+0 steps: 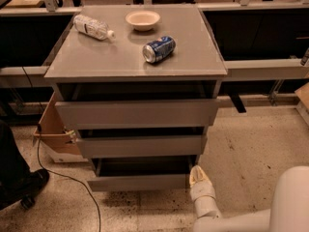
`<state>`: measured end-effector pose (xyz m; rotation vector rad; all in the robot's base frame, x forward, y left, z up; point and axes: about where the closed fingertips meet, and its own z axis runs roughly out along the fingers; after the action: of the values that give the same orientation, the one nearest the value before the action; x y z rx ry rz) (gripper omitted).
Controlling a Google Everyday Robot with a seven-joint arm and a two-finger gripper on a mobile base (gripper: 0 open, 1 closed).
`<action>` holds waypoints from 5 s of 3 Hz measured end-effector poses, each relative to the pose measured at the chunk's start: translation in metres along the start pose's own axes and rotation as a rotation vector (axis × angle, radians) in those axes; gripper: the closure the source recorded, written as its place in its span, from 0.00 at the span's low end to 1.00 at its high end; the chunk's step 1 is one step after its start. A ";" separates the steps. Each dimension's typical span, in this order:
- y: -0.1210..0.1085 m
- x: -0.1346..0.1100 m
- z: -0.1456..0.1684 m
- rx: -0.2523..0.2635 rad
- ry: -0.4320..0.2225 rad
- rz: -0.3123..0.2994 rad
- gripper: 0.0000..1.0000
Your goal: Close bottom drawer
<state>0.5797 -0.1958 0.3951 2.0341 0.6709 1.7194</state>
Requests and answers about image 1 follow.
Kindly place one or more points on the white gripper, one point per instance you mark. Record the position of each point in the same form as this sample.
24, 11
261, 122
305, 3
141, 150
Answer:
202, 192

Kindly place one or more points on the grey bottom drawer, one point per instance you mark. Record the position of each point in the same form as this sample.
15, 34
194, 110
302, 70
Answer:
142, 173

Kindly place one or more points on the grey drawer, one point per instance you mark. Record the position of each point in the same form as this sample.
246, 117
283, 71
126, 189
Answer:
142, 173
98, 115
141, 146

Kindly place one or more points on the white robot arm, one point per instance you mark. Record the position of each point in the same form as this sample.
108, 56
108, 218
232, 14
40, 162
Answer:
289, 211

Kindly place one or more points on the grey middle drawer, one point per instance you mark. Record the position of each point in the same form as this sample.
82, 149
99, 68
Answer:
141, 146

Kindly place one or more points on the grey top drawer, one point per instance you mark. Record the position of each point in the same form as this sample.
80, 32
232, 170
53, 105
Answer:
98, 115

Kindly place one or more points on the grey drawer cabinet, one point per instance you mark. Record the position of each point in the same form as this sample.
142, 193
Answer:
92, 71

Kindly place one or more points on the blue soda can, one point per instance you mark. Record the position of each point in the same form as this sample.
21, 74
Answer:
159, 49

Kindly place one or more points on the brown cardboard box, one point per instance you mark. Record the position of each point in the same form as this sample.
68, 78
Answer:
58, 141

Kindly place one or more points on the white paper bowl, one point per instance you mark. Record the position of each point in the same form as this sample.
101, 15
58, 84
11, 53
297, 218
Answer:
143, 20

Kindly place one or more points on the black shoe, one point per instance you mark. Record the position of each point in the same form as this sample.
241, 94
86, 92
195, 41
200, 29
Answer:
24, 190

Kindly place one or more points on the clear plastic water bottle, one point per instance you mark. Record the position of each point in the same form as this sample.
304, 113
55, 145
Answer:
92, 27

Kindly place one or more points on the dark trouser leg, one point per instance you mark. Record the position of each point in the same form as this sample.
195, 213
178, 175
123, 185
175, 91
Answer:
13, 167

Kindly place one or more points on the grey metal rail frame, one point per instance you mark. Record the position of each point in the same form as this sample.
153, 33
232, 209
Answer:
239, 70

